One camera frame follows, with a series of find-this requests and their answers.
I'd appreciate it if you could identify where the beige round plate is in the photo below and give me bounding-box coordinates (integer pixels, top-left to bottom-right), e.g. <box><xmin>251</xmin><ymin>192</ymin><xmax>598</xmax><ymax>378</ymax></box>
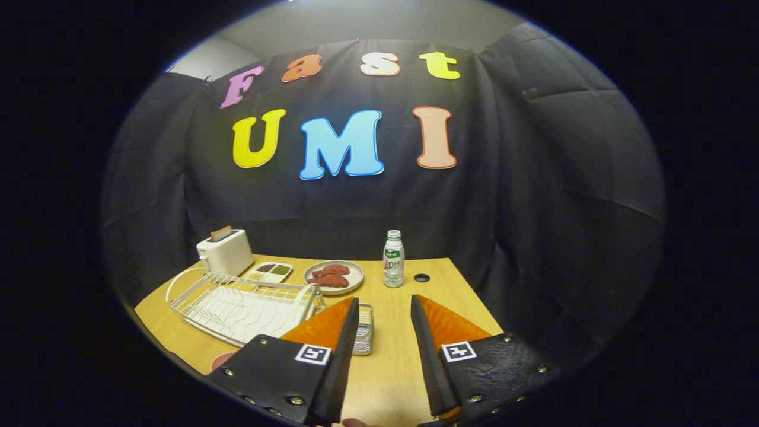
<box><xmin>304</xmin><ymin>260</ymin><xmax>365</xmax><ymax>296</ymax></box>

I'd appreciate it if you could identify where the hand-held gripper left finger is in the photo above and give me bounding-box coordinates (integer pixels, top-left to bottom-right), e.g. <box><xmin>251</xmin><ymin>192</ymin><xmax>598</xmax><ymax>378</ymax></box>
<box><xmin>205</xmin><ymin>297</ymin><xmax>361</xmax><ymax>426</ymax></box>

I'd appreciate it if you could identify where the white drip tray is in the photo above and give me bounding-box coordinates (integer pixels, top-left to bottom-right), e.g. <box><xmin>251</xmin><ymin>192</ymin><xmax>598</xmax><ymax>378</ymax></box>
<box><xmin>190</xmin><ymin>288</ymin><xmax>318</xmax><ymax>345</ymax></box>

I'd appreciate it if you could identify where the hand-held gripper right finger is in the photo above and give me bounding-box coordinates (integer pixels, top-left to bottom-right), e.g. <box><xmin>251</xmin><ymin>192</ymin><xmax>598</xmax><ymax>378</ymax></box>
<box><xmin>410</xmin><ymin>294</ymin><xmax>561</xmax><ymax>425</ymax></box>

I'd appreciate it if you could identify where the white divided tray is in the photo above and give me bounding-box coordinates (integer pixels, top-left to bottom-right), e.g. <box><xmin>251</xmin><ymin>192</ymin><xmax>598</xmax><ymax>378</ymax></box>
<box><xmin>244</xmin><ymin>262</ymin><xmax>294</xmax><ymax>288</ymax></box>

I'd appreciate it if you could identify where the white drink bottle green cap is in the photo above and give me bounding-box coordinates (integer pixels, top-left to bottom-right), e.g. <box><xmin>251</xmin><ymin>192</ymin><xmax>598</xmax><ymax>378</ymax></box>
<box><xmin>382</xmin><ymin>230</ymin><xmax>406</xmax><ymax>289</ymax></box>

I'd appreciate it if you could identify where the white toaster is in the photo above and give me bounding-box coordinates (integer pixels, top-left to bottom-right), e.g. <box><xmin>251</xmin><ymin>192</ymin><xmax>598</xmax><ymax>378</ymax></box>
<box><xmin>196</xmin><ymin>229</ymin><xmax>255</xmax><ymax>278</ymax></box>

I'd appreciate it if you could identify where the black backdrop cloth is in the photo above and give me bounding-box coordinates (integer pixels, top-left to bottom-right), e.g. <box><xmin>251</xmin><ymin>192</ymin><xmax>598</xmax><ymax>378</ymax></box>
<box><xmin>101</xmin><ymin>21</ymin><xmax>668</xmax><ymax>380</ymax></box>

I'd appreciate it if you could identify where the white wire dish rack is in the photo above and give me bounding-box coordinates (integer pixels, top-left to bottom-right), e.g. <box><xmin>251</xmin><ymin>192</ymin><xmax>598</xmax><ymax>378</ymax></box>
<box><xmin>165</xmin><ymin>267</ymin><xmax>326</xmax><ymax>348</ymax></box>

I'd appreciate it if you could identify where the metal wire basket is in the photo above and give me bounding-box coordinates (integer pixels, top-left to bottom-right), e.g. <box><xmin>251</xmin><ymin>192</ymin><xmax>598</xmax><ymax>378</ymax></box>
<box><xmin>353</xmin><ymin>303</ymin><xmax>375</xmax><ymax>356</ymax></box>

